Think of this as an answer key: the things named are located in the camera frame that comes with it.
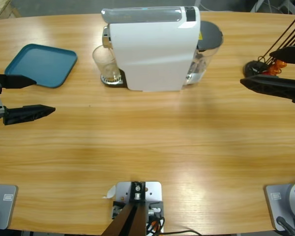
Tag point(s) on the clear drinking glass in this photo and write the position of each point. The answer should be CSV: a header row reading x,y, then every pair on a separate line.
x,y
105,66

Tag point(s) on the white capsule coffee machine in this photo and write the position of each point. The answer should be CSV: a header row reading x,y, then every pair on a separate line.
x,y
150,49

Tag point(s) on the orange coffee capsule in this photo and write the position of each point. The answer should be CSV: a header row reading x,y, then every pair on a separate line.
x,y
280,64
274,70

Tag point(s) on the red coffee capsule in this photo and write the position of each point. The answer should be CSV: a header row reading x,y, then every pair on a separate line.
x,y
266,73

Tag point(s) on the black capsule holder with rods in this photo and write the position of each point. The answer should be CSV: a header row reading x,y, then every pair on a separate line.
x,y
250,67

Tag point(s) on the teal plastic tray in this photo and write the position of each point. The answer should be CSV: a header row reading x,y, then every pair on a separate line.
x,y
39,65

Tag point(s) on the wooden pallet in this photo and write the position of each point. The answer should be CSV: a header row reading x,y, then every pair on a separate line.
x,y
0,8

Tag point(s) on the white paper tape scrap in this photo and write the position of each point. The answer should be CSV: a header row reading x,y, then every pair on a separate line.
x,y
111,191

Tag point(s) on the white metal frame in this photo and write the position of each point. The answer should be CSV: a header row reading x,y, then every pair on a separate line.
x,y
259,3

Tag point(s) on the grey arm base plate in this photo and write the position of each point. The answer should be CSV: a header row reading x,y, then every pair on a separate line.
x,y
275,206
5,209

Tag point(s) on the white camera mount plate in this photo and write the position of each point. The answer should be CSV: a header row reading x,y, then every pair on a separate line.
x,y
153,190

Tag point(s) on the dark camera post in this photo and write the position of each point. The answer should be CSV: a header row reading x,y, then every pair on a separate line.
x,y
127,221

